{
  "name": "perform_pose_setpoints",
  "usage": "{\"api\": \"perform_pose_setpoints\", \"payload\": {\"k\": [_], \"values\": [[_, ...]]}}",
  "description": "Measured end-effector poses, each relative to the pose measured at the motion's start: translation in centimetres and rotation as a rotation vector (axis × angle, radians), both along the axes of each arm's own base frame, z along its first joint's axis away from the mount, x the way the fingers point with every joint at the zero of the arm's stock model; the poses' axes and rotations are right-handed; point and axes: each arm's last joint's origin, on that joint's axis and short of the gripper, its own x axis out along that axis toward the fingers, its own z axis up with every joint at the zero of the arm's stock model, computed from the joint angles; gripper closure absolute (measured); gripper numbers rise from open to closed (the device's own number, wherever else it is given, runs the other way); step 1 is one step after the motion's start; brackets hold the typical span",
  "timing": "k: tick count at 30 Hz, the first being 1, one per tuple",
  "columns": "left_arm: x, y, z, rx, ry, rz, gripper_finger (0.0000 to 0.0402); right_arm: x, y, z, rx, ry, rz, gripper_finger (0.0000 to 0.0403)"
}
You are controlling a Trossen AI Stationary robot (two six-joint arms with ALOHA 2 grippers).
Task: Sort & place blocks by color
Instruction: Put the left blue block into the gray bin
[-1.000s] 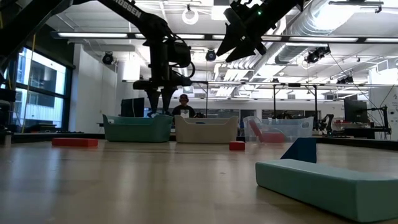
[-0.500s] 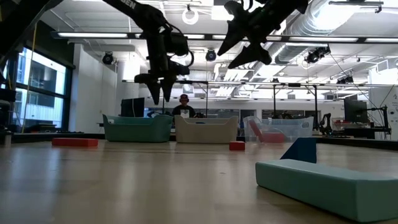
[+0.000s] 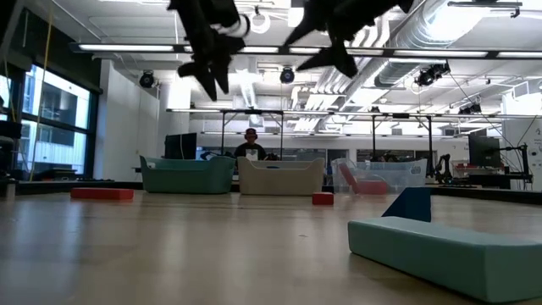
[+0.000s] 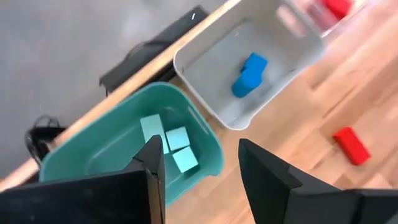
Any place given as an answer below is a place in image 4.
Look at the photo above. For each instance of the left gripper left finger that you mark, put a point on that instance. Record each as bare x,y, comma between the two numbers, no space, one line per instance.
93,202

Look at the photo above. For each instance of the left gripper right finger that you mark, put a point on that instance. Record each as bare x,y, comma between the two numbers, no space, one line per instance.
295,202

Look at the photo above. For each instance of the red rectangular block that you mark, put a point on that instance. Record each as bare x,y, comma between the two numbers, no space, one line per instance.
337,6
351,146

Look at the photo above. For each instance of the long teal block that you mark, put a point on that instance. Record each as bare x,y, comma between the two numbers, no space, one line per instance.
152,127

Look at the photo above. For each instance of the teal cube block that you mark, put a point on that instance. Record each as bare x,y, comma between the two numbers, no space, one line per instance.
177,138
185,159

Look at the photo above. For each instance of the blue cylinder block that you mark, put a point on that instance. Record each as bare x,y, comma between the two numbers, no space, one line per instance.
245,84

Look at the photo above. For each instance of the teal plastic bin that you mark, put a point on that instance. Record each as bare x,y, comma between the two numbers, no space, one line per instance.
102,146

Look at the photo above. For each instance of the white plastic bin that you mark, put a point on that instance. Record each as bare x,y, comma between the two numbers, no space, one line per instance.
211,62

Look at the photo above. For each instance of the clear plastic bin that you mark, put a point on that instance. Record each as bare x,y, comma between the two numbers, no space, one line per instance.
314,18

